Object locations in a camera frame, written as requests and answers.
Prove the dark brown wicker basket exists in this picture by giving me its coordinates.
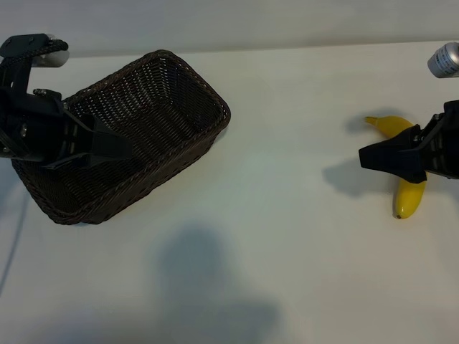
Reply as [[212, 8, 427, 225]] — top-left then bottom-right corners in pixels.
[[10, 49, 232, 226]]

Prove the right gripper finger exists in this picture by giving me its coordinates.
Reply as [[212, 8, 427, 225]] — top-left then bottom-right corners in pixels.
[[358, 123, 423, 161], [359, 151, 428, 184]]

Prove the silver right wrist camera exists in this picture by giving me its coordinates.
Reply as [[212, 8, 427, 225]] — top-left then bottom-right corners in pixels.
[[426, 41, 459, 79]]

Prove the yellow banana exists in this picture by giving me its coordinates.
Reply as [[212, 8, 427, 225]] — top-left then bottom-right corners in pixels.
[[364, 115, 428, 220]]

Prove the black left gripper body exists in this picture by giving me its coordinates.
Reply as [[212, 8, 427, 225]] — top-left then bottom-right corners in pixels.
[[0, 88, 79, 168]]

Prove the black left camera bracket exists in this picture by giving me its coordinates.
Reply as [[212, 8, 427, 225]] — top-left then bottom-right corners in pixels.
[[0, 33, 51, 95]]

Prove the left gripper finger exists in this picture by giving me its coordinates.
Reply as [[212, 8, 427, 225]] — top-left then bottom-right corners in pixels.
[[63, 102, 133, 159], [44, 152, 108, 171]]

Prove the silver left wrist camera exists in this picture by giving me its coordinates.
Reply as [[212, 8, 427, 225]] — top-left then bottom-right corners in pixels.
[[34, 32, 71, 68]]

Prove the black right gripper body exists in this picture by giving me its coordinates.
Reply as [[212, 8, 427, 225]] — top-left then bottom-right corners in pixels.
[[417, 100, 459, 180]]

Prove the black braided cable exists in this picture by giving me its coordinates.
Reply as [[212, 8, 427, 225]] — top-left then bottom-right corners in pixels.
[[0, 38, 69, 78]]

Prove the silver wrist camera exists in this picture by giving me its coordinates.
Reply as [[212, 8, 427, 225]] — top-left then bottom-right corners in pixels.
[[426, 41, 459, 79], [34, 32, 71, 68]]

